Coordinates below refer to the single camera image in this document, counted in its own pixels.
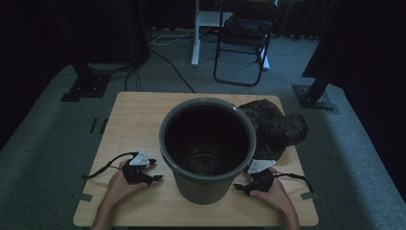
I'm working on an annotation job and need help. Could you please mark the black metal stand base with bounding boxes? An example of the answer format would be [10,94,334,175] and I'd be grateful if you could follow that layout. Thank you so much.
[59,61,112,103]
[292,76,336,111]

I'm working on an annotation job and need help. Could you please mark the white floor cable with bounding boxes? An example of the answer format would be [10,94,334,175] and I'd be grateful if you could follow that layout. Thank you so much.
[149,28,196,46]

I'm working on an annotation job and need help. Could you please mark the dark cloth bundle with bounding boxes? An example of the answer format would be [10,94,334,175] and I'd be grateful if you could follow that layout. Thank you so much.
[222,13,273,46]

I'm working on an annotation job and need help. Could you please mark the grey-green ribbed trash bin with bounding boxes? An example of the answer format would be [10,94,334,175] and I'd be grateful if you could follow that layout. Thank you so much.
[158,97,258,206]

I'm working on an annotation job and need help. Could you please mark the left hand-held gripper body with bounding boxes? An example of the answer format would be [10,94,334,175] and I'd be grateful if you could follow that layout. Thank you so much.
[123,149,154,187]

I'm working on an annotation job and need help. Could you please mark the black plastic garbage bag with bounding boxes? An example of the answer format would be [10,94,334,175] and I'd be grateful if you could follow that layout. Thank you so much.
[237,99,309,161]

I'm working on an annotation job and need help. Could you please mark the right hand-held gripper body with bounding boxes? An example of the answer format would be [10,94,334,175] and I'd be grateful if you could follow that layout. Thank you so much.
[243,159,278,196]

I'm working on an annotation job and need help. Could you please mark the black curtain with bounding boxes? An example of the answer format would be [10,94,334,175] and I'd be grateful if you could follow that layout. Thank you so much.
[301,0,406,200]
[0,0,97,150]

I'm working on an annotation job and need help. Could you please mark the white desk leg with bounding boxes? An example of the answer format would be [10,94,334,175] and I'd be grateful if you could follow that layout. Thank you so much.
[190,0,235,68]
[259,47,271,71]

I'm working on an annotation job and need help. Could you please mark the long black floor cable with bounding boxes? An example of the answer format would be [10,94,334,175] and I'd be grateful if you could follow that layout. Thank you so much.
[149,48,196,94]

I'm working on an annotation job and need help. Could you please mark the black folding chair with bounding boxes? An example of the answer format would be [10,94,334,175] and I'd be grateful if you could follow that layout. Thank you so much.
[213,0,281,88]

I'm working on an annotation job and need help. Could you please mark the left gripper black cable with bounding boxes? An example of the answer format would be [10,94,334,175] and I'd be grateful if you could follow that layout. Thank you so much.
[82,151,139,180]

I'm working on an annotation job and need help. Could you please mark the person's right hand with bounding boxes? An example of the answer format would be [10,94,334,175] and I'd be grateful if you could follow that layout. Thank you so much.
[250,176,295,216]

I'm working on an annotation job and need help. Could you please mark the looped black floor cables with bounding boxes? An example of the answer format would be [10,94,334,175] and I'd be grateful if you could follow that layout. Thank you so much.
[124,61,146,93]

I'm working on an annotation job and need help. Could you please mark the person's left hand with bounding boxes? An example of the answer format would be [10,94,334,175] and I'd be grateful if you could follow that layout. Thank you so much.
[101,159,149,209]

